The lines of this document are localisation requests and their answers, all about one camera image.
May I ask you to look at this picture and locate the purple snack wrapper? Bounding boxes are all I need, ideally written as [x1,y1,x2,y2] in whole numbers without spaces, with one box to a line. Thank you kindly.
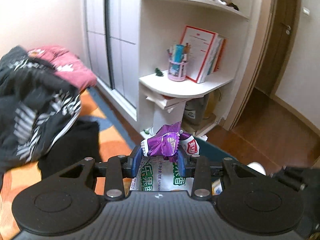
[140,121,200,163]

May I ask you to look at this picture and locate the white green lettered bag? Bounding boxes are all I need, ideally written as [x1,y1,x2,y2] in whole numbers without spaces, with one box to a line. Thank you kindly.
[128,138,201,196]

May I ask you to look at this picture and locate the crumpled white tissue floor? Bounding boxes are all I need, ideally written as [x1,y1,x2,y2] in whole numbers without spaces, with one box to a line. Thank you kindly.
[200,135,208,141]

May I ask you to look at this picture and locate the grey bag under shelf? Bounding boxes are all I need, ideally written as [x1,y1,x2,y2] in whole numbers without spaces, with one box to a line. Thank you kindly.
[183,94,209,126]

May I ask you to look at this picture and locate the black garment on bed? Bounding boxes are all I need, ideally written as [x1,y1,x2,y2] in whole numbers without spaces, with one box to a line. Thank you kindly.
[37,120,102,180]

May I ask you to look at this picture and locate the stack of white papers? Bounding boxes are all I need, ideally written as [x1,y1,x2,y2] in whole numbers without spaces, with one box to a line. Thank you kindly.
[144,91,189,109]

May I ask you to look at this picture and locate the small dark green figurine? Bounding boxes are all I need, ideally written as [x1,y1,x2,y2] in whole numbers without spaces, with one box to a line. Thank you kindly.
[155,68,164,77]

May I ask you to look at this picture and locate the pink pen holder cup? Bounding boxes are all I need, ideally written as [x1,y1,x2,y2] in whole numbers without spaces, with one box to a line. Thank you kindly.
[168,60,188,82]

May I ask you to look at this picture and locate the pink quilted blanket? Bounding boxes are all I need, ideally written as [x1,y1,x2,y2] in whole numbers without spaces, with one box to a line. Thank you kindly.
[28,46,97,92]

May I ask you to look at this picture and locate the black floral duvet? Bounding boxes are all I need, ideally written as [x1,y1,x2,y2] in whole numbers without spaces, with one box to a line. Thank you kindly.
[1,46,81,174]

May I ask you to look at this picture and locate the white corner shelf unit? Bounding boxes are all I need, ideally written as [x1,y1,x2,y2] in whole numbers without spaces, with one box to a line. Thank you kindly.
[135,0,263,138]

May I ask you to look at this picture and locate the red bordered white book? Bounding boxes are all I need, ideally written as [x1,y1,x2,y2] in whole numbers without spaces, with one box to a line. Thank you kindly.
[181,25,218,83]

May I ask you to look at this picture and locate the row of colourful books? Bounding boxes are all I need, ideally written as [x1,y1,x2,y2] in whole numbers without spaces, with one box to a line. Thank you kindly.
[207,34,225,75]

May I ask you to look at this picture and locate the white sliding wardrobe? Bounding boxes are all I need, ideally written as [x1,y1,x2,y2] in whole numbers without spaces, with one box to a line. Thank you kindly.
[84,0,140,122]

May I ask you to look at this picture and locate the brown wooden door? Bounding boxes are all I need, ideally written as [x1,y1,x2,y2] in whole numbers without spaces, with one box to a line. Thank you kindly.
[255,0,301,97]

